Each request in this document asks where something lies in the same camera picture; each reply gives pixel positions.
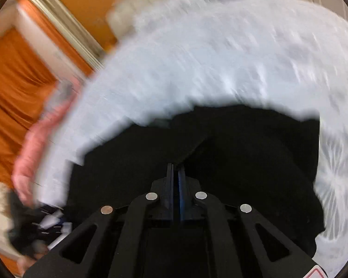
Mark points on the orange curtain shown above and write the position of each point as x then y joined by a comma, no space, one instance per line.
14,92

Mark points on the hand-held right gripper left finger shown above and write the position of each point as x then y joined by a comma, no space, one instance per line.
170,192

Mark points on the white pillow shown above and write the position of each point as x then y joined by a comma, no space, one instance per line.
139,8

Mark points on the white window frame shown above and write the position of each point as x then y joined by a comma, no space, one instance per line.
61,26

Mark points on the black garment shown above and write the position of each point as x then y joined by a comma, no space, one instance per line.
249,156

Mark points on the white patterned blanket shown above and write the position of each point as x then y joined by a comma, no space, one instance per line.
208,58

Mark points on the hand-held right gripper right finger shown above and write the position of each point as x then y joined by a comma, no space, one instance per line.
181,197

